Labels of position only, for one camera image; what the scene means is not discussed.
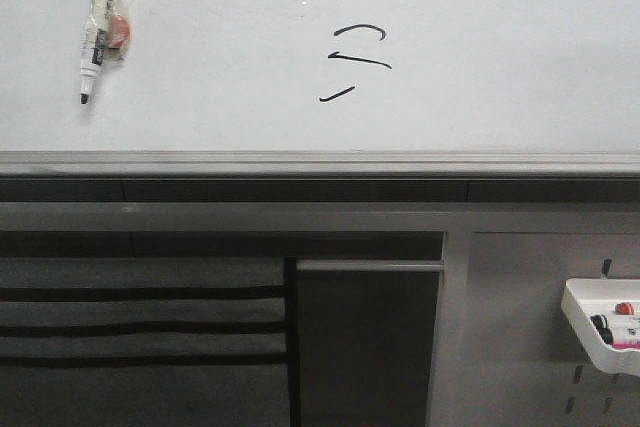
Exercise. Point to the black-capped marker in tray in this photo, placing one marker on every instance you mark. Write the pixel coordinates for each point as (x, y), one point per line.
(605, 324)

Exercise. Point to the pink marker in tray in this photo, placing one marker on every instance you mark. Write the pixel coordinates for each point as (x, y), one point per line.
(626, 338)

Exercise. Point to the red-capped marker in tray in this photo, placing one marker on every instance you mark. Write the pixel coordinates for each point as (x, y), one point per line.
(627, 308)

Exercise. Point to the grey black-striped fabric organizer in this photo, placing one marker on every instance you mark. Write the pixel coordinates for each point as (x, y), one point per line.
(148, 342)

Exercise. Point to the white plastic tray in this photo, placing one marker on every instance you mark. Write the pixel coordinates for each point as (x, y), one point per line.
(583, 298)

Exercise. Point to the white black-tip whiteboard marker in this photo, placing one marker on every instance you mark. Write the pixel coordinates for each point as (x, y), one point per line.
(94, 46)

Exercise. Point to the grey pegboard panel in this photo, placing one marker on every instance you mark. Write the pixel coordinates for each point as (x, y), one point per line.
(506, 354)

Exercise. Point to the dark grey panel with rail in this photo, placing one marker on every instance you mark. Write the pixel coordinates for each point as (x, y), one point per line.
(366, 332)

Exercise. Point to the white whiteboard with metal frame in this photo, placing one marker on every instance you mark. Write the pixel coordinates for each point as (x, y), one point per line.
(454, 87)

